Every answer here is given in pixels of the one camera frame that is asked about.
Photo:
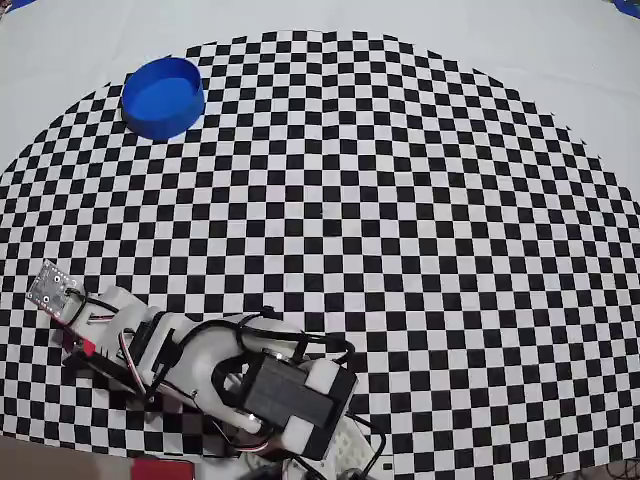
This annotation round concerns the white red gripper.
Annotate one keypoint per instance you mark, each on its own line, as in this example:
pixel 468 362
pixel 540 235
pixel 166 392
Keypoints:
pixel 121 306

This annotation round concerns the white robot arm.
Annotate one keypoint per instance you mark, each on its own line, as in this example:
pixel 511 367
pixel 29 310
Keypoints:
pixel 200 360

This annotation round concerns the blue round box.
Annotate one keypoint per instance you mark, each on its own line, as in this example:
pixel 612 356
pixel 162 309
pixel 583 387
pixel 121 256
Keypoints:
pixel 160 100

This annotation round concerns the red flat object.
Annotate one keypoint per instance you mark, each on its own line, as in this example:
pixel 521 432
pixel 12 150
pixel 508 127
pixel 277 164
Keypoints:
pixel 162 471

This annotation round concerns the checkerboard printed white mat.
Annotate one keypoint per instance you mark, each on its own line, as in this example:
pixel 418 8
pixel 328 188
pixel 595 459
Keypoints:
pixel 400 200

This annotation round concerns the white red camera bracket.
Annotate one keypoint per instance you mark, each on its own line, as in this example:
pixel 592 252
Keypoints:
pixel 80 322

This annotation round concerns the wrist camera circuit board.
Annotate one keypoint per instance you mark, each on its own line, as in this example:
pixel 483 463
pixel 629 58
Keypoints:
pixel 52 289

